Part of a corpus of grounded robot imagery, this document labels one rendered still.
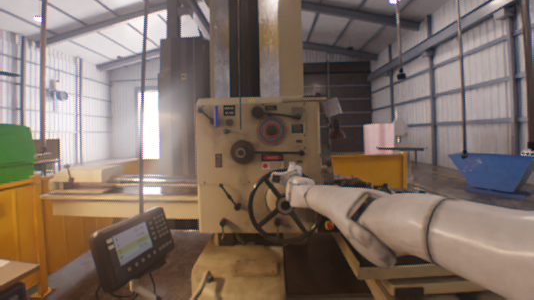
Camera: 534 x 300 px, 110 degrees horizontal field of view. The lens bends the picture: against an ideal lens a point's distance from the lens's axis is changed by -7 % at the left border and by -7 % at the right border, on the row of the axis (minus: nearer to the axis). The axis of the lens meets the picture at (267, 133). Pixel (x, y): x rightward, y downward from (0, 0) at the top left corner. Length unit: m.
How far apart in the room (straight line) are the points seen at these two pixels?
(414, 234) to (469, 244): 0.05
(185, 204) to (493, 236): 1.67
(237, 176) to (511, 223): 1.17
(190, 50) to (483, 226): 2.17
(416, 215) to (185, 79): 2.04
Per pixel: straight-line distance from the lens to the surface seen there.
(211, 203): 1.37
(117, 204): 2.04
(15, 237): 3.18
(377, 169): 4.14
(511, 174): 7.12
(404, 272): 1.50
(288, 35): 2.11
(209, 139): 1.30
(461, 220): 0.27
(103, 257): 1.05
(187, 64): 2.17
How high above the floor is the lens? 1.66
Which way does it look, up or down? level
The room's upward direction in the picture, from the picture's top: 1 degrees counter-clockwise
